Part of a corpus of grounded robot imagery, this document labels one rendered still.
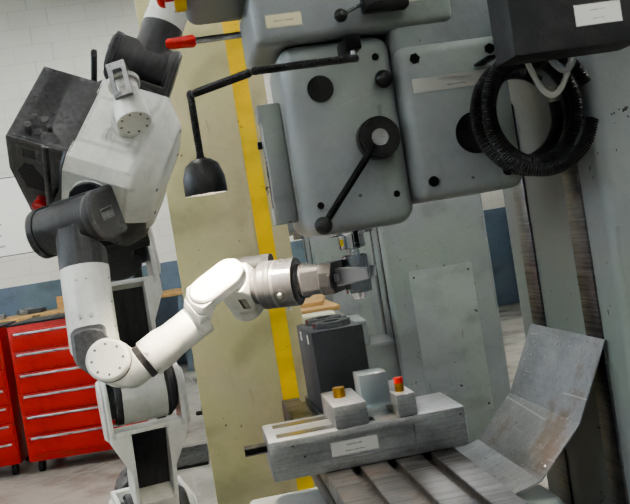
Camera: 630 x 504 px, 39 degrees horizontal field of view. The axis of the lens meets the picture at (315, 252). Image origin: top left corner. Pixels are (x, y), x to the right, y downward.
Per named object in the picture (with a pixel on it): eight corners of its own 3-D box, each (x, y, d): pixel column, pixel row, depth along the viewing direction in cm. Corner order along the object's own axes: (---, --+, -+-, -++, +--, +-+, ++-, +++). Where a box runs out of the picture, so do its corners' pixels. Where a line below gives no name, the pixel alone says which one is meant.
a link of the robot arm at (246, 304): (266, 289, 156) (207, 297, 159) (287, 322, 164) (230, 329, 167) (273, 239, 163) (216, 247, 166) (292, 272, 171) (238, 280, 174)
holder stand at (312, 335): (323, 414, 200) (309, 327, 199) (307, 398, 222) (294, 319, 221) (375, 404, 202) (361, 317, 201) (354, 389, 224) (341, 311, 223)
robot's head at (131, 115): (116, 144, 171) (117, 113, 163) (106, 104, 175) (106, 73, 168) (150, 140, 173) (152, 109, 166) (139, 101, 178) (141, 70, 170)
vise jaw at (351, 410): (336, 430, 153) (332, 407, 153) (323, 413, 167) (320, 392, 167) (370, 423, 153) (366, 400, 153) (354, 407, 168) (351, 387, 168)
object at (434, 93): (419, 202, 146) (394, 45, 146) (386, 208, 170) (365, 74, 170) (528, 184, 149) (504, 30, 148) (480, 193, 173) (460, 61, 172)
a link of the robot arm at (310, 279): (326, 252, 152) (261, 261, 156) (334, 308, 153) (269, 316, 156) (344, 248, 164) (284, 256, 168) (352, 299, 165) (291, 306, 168)
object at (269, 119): (276, 225, 153) (256, 105, 153) (273, 226, 157) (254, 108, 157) (298, 221, 154) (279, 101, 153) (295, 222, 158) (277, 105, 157)
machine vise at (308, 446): (274, 483, 151) (264, 420, 151) (267, 462, 166) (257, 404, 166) (470, 444, 156) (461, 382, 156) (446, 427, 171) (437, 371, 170)
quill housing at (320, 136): (307, 238, 146) (276, 45, 145) (292, 239, 166) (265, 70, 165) (419, 220, 148) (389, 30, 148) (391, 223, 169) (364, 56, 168)
